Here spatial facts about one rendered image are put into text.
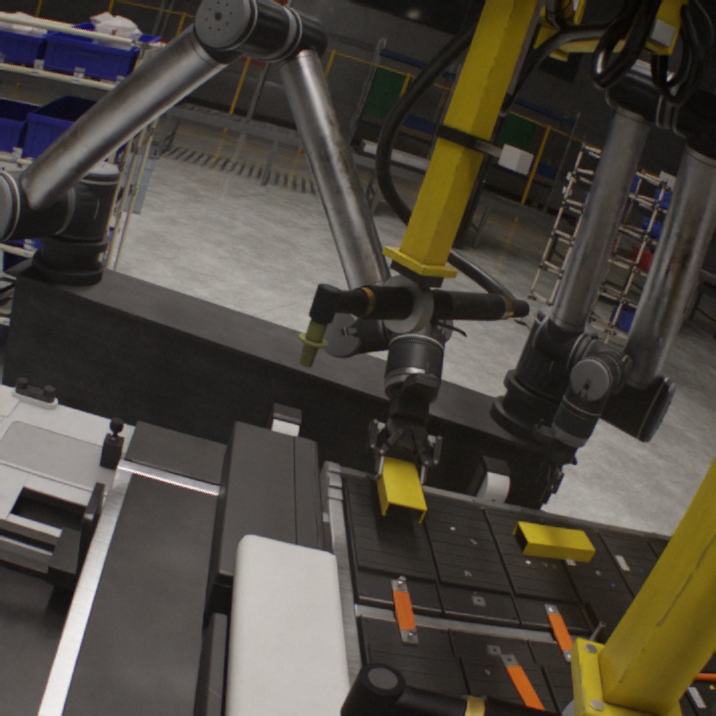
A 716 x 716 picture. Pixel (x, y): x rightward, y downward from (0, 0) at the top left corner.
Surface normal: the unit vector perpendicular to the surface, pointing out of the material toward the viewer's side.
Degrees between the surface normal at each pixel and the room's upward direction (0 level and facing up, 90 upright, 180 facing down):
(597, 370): 85
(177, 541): 0
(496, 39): 90
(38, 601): 0
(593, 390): 90
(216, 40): 97
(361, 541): 0
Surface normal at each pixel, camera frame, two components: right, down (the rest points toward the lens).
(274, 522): 0.31, -0.88
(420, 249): -0.69, 0.05
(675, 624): -0.16, 0.32
